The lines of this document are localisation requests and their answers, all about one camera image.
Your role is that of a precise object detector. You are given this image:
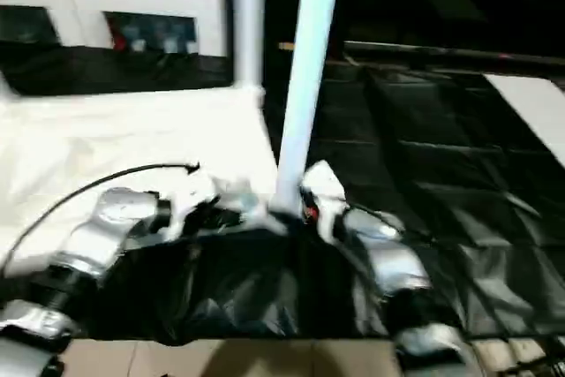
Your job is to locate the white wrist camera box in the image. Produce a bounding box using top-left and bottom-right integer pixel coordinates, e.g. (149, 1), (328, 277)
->
(300, 161), (348, 244)
(161, 170), (223, 238)

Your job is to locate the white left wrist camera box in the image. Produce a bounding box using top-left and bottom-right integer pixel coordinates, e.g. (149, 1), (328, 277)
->
(161, 170), (223, 238)

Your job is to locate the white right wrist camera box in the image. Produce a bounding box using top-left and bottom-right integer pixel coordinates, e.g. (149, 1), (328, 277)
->
(300, 161), (348, 244)

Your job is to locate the white plastic table top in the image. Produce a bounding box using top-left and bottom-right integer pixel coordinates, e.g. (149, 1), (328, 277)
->
(0, 86), (294, 259)

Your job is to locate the white flat board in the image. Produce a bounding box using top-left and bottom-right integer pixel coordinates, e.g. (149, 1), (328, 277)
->
(486, 75), (565, 168)

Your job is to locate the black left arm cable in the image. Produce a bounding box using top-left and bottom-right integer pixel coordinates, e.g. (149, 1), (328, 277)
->
(0, 162), (200, 274)

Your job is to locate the black plastic mat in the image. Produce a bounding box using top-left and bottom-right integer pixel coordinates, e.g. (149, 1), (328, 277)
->
(0, 37), (565, 343)

